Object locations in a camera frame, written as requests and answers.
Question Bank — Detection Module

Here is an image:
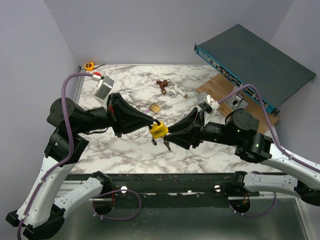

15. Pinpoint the wooden board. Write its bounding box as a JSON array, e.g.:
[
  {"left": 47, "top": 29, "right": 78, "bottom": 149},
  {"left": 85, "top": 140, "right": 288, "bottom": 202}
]
[{"left": 196, "top": 73, "right": 269, "bottom": 134}]

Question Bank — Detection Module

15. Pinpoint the small brass long-shackle padlock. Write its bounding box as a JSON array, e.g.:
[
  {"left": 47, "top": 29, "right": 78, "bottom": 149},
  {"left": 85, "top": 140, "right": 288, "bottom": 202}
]
[{"left": 145, "top": 103, "right": 162, "bottom": 117}]

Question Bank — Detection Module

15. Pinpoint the metal switch stand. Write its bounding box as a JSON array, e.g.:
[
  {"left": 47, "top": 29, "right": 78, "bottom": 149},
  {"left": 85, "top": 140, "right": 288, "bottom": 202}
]
[{"left": 224, "top": 91, "right": 248, "bottom": 110}]

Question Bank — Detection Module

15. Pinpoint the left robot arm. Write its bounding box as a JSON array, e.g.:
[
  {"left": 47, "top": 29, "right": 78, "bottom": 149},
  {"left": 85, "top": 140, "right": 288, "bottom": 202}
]
[{"left": 6, "top": 93, "right": 155, "bottom": 240}]

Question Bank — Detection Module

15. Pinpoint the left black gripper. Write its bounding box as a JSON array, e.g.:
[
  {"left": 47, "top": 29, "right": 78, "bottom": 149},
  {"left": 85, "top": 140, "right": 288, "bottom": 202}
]
[{"left": 74, "top": 92, "right": 155, "bottom": 137}]

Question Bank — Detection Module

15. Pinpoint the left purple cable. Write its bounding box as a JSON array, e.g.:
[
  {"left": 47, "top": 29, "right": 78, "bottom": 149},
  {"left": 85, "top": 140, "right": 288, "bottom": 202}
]
[{"left": 16, "top": 72, "right": 142, "bottom": 240}]

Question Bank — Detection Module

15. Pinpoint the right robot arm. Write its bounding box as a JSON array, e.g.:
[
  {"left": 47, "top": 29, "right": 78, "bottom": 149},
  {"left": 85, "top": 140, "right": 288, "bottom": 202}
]
[{"left": 164, "top": 108, "right": 320, "bottom": 206}]

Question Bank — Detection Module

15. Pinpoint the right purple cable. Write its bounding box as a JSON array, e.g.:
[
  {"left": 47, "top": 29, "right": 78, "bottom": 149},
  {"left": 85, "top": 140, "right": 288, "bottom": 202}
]
[{"left": 217, "top": 83, "right": 320, "bottom": 218}]

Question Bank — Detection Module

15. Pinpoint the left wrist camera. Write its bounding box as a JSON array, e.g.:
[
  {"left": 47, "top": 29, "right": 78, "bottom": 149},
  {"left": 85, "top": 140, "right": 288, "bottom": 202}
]
[{"left": 92, "top": 72, "right": 114, "bottom": 109}]

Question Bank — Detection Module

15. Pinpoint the orange tape measure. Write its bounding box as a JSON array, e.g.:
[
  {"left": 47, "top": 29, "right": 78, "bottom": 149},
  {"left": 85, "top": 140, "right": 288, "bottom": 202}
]
[{"left": 83, "top": 62, "right": 105, "bottom": 71}]

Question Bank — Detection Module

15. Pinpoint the purple cable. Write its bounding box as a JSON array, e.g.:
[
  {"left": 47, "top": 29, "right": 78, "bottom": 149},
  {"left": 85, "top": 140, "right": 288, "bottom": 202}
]
[
  {"left": 217, "top": 83, "right": 320, "bottom": 218},
  {"left": 16, "top": 72, "right": 142, "bottom": 240}
]

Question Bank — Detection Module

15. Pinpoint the teal network switch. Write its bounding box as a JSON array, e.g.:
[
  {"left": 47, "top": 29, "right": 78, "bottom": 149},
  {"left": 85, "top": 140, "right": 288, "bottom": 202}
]
[{"left": 194, "top": 24, "right": 316, "bottom": 116}]

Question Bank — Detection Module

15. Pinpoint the yellow padlock with keys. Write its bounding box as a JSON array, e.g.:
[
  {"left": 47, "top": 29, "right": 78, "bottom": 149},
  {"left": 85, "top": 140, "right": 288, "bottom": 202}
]
[{"left": 148, "top": 121, "right": 172, "bottom": 152}]

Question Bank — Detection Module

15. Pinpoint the white faucet tap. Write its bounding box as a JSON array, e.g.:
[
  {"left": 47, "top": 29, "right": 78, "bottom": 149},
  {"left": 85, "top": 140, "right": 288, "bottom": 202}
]
[{"left": 168, "top": 84, "right": 188, "bottom": 98}]

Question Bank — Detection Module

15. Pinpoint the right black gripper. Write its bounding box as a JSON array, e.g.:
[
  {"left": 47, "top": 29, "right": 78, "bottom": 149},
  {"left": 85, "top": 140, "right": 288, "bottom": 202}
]
[{"left": 163, "top": 107, "right": 239, "bottom": 150}]

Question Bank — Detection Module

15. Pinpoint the brown faucet tap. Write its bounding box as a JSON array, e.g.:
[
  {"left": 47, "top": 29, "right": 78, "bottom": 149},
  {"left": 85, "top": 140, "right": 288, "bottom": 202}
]
[{"left": 156, "top": 79, "right": 171, "bottom": 95}]

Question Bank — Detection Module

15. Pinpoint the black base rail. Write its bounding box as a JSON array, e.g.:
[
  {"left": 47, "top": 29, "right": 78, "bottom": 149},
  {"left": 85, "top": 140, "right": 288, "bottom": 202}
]
[{"left": 64, "top": 172, "right": 301, "bottom": 209}]

